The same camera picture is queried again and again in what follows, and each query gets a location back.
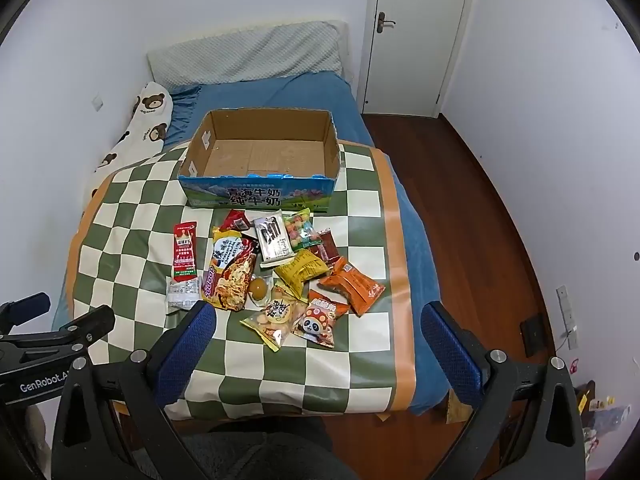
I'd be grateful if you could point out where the red white stick snack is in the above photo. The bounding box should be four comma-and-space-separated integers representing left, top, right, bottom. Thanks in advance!
166, 221, 200, 314

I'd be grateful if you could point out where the large noodle snack bag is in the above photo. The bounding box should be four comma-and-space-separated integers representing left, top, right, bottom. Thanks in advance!
201, 228, 258, 311

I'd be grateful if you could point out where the yellow clear biscuit bag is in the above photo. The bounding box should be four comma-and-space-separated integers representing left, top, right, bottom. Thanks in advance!
240, 281, 307, 352

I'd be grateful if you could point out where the braised egg packet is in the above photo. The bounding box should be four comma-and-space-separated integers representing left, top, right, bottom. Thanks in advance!
247, 275, 273, 308

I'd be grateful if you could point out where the orange snack packet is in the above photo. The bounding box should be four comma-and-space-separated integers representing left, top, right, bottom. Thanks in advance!
318, 257, 385, 316

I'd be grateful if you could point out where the orange panda crisps bag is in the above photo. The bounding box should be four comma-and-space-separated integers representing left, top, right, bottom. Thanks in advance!
293, 289, 349, 349

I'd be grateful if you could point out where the small red candy packet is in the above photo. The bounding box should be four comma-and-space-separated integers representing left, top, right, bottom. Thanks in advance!
219, 209, 252, 232

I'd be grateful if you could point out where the black white snack packet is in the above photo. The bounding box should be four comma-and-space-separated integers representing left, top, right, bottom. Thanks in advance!
254, 211, 295, 269

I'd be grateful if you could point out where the yellow snack packet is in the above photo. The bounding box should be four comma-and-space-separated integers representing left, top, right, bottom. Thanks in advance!
274, 249, 330, 299

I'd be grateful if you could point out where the dark red snack packet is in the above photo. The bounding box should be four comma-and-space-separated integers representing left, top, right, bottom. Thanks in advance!
309, 229, 341, 268

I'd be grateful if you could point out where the colourful candy bag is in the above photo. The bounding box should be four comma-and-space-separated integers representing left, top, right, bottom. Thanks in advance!
283, 208, 321, 252

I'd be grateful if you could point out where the green white checkered mat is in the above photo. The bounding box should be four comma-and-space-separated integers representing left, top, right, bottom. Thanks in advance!
65, 144, 416, 420

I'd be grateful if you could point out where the clutter on floor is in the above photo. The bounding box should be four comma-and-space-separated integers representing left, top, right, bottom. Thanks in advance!
568, 358, 639, 479

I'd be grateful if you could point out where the bear pattern white pillow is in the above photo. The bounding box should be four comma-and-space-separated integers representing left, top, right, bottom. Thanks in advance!
82, 81, 174, 207

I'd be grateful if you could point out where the cardboard milk box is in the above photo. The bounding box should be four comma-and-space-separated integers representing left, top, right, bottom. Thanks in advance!
177, 107, 344, 212

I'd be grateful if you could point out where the blue bed sheet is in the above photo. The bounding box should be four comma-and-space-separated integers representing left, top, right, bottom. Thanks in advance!
54, 73, 448, 420

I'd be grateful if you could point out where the grey white pillow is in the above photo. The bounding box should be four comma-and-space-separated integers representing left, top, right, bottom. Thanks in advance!
146, 20, 350, 88

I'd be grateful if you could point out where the white door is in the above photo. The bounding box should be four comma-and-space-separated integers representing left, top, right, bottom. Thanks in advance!
358, 0, 471, 117

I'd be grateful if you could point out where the black wall socket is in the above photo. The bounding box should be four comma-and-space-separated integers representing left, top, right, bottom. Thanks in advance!
520, 313, 547, 358

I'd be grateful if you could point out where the white wall power strip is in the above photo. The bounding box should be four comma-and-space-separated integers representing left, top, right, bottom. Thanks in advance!
556, 285, 578, 350

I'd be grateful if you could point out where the white wall outlet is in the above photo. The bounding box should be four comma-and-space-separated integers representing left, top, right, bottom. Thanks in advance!
92, 96, 103, 112

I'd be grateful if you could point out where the dark door handle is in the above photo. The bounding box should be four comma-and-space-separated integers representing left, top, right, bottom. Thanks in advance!
375, 11, 397, 34

